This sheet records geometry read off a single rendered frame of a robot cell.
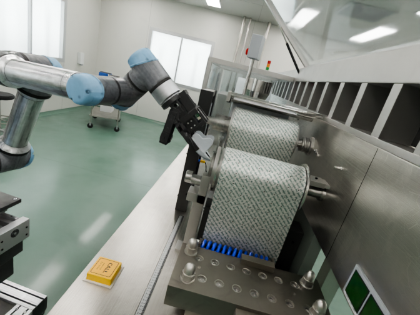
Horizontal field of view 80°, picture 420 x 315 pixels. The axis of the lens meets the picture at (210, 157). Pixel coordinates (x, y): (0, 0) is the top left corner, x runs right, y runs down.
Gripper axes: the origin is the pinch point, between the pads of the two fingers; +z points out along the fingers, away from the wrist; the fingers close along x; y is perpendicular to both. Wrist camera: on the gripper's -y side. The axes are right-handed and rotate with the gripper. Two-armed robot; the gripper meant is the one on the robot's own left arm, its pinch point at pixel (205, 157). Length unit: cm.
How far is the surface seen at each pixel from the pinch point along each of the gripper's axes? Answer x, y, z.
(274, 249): -8.3, 2.2, 33.3
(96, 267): -18.8, -39.6, 5.4
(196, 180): -0.1, -7.1, 4.7
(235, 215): -8.3, -0.9, 17.6
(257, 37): 50, 37, -23
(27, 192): 131, -207, -48
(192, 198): -0.9, -11.5, 8.7
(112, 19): 549, -140, -298
